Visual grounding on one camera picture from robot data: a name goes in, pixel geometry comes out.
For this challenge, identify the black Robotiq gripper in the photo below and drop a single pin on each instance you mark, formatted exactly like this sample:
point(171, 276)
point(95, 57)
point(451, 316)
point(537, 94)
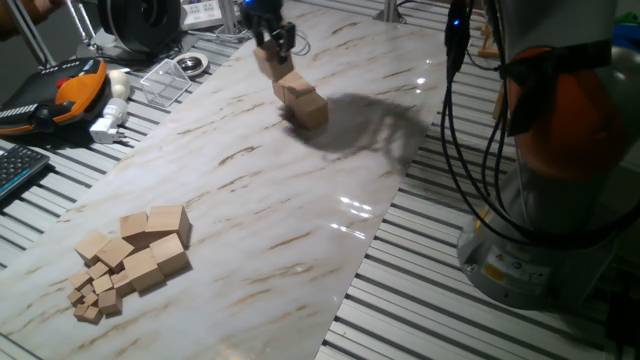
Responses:
point(262, 9)

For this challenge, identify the person left forearm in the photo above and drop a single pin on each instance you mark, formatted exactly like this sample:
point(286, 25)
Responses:
point(12, 22)

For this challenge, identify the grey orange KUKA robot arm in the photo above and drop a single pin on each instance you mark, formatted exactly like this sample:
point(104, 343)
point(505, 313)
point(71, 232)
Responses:
point(565, 125)

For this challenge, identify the person left hand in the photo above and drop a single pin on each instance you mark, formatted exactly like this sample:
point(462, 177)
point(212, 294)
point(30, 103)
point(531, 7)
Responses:
point(45, 7)

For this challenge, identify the white power strip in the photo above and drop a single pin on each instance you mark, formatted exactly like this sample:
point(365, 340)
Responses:
point(200, 12)

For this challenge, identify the clear plastic box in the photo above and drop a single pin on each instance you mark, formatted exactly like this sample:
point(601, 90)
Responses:
point(167, 80)

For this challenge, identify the black filament spool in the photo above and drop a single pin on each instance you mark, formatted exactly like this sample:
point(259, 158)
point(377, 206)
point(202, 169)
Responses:
point(145, 25)

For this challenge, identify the white egg shaped object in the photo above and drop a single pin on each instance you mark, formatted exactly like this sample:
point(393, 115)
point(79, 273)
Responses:
point(120, 82)

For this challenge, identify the white plug adapter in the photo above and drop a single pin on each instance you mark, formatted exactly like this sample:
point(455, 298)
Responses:
point(112, 112)

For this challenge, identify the orange black teach pendant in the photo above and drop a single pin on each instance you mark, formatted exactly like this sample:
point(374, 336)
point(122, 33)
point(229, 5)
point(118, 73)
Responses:
point(75, 92)

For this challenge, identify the wooden rack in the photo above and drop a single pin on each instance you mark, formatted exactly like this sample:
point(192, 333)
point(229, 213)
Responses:
point(487, 47)

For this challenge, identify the brown cardboard box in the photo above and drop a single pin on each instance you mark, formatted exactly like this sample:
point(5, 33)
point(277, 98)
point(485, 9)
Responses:
point(498, 102)

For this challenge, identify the marble pattern board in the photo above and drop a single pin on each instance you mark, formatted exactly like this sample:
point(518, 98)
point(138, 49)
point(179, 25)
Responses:
point(300, 275)

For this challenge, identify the medium wooden cube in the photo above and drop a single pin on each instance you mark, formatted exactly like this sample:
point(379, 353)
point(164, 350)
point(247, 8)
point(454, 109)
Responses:
point(170, 254)
point(143, 270)
point(92, 246)
point(115, 252)

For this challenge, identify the black computer keyboard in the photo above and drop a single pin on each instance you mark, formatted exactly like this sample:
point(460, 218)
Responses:
point(17, 167)

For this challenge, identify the small wooden cube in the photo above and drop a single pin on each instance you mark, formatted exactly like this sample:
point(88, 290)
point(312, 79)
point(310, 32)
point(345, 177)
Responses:
point(98, 270)
point(102, 283)
point(80, 278)
point(122, 282)
point(110, 301)

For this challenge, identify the tiny wooden cube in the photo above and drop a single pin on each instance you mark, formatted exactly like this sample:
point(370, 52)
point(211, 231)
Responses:
point(75, 297)
point(87, 289)
point(93, 314)
point(91, 298)
point(80, 311)

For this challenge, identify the blue bag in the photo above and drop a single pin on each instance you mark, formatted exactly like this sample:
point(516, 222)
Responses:
point(627, 36)

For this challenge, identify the green cloth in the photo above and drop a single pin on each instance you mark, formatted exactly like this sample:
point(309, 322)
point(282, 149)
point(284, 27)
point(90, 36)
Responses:
point(627, 19)

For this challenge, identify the aluminium frame post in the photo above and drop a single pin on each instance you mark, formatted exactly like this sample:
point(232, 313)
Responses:
point(228, 15)
point(390, 10)
point(27, 32)

